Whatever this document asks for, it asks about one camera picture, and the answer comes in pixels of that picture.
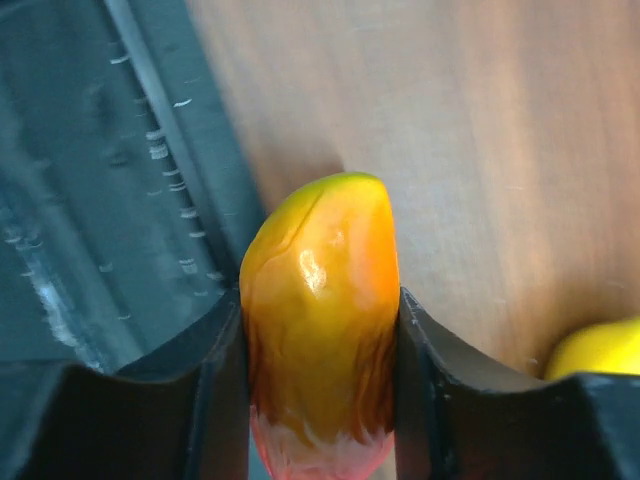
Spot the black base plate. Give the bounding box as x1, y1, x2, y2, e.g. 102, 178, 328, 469
0, 0, 266, 381

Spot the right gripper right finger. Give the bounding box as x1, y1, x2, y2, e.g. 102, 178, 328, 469
395, 288, 639, 479

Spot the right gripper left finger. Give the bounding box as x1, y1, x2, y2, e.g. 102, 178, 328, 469
29, 289, 249, 479

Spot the yellow fake lemon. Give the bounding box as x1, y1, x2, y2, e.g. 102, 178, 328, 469
544, 316, 639, 381

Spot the orange fake fruit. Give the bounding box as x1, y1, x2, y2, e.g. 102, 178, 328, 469
239, 172, 400, 479

